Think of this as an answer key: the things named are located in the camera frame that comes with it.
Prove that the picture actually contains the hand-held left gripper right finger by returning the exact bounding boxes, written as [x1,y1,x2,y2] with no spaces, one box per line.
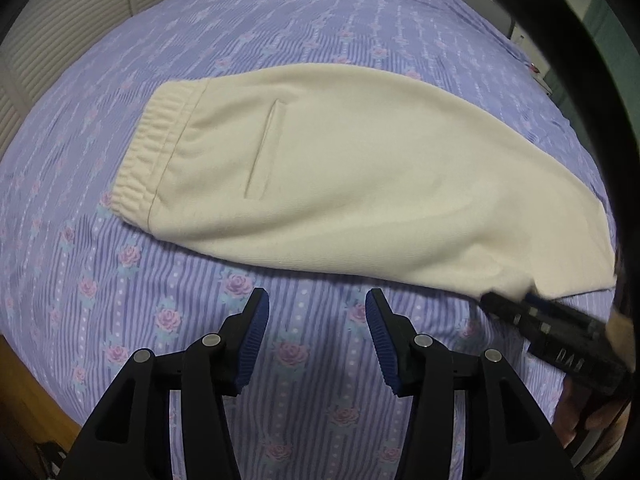
[365,287,583,480]

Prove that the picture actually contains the white nightstand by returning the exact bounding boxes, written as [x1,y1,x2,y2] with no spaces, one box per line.
[509,17,557,97]

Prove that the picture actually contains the cream pants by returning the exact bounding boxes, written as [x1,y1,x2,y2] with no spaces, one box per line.
[111,62,617,297]

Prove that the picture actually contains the purple floral bed duvet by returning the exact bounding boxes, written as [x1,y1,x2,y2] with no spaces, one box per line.
[0,0,621,480]

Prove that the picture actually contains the person's right hand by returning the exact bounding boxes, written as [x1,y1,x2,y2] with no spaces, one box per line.
[554,380,631,443]

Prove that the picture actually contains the green curtain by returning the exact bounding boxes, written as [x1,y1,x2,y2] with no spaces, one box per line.
[582,0,640,116]

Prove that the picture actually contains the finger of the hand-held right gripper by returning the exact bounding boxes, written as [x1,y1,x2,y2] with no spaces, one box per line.
[479,291,541,337]
[522,290,576,315]

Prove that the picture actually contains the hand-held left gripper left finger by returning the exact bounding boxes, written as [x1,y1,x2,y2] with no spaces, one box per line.
[57,287,271,480]

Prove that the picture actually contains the white louvred wardrobe doors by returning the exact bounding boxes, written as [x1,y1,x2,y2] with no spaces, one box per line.
[0,0,261,161]

